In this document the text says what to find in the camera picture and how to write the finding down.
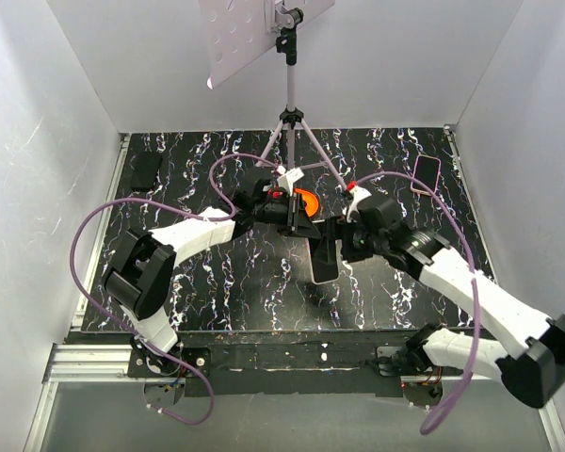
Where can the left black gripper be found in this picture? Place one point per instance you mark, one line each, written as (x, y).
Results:
(304, 226)

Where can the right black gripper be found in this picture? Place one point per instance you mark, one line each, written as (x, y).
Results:
(347, 253)

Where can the phone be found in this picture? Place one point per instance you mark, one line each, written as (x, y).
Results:
(427, 171)
(323, 258)

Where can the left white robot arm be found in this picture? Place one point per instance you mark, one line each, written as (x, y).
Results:
(140, 272)

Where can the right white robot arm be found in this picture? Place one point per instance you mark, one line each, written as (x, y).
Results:
(527, 349)

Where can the black phone case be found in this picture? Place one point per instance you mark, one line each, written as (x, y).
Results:
(145, 171)

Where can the lilac tripod stand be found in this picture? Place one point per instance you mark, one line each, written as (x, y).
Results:
(239, 32)

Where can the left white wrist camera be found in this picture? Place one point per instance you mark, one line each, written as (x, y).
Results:
(288, 177)

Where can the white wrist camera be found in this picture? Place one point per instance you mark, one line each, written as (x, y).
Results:
(288, 177)
(356, 195)

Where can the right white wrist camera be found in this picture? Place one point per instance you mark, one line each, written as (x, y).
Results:
(356, 195)

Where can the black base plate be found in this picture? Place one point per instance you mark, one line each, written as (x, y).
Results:
(269, 362)

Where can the aluminium frame rail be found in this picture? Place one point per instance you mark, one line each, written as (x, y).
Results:
(79, 358)

